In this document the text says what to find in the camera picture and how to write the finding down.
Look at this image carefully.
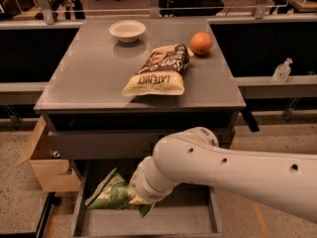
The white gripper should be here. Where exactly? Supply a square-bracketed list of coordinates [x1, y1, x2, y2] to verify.
[128, 165, 172, 205]

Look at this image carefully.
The green jalapeno chip bag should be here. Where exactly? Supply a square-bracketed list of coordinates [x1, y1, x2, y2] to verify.
[84, 169, 154, 217]

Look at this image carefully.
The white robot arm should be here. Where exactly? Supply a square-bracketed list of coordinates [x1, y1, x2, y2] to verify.
[134, 127, 317, 223]

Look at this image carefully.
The open middle drawer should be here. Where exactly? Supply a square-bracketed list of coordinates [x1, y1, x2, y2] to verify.
[68, 158, 224, 238]

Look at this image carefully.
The closed top drawer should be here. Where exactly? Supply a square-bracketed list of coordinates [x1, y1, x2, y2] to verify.
[48, 128, 236, 161]

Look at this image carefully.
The grey drawer cabinet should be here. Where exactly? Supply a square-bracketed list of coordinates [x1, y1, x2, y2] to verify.
[36, 18, 245, 238]

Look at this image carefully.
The brown and cream chip bag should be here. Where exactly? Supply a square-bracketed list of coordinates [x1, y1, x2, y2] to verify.
[122, 44, 192, 96]

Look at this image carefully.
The open cardboard box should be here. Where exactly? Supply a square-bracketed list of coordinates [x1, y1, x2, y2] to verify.
[16, 117, 80, 192]

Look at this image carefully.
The white paper bowl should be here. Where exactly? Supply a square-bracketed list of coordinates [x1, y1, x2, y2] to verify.
[109, 20, 146, 43]

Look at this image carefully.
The orange fruit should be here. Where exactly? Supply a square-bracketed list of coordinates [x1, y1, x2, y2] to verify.
[190, 32, 212, 56]

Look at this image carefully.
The clear sanitizer bottle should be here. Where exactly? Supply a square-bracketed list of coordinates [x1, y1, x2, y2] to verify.
[272, 58, 292, 83]

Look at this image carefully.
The black office chair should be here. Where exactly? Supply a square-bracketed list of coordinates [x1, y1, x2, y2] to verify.
[158, 0, 224, 17]

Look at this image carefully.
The metal railing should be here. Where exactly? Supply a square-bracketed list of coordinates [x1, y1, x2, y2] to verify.
[0, 0, 317, 26]

